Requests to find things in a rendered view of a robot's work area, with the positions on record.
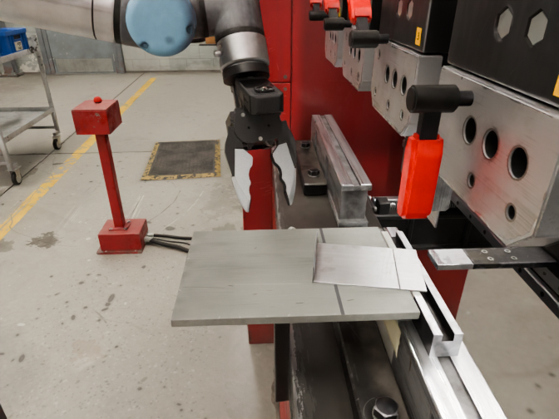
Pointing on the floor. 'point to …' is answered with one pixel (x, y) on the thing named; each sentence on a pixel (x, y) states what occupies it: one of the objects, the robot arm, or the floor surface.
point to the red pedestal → (121, 244)
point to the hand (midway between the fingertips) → (269, 200)
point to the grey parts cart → (26, 115)
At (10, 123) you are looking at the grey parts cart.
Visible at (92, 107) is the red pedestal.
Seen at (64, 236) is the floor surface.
